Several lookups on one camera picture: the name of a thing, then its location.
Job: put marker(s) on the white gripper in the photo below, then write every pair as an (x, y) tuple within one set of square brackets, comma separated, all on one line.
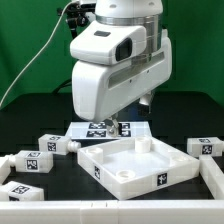
[(101, 91)]

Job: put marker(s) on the white square tabletop tray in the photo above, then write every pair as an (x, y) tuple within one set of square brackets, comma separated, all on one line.
[(131, 167)]

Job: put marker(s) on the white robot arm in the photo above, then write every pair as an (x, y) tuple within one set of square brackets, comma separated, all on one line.
[(122, 56)]

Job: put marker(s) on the white marker plate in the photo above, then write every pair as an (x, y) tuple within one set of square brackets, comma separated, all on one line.
[(88, 130)]

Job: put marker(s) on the white obstacle fence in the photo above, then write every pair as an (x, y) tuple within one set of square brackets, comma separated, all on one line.
[(73, 197)]

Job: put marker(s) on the black camera stand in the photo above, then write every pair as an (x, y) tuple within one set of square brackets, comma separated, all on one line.
[(78, 14)]

